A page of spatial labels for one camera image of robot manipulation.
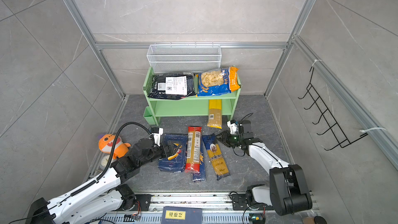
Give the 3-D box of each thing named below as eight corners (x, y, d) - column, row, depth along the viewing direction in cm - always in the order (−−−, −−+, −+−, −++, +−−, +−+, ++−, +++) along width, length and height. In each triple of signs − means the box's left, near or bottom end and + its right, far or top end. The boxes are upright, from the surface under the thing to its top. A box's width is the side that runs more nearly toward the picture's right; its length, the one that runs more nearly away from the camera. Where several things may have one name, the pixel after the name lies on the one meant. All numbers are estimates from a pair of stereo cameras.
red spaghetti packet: (185, 173, 83) (184, 170, 79) (188, 131, 101) (187, 126, 96) (201, 174, 83) (201, 170, 79) (201, 131, 101) (201, 126, 96)
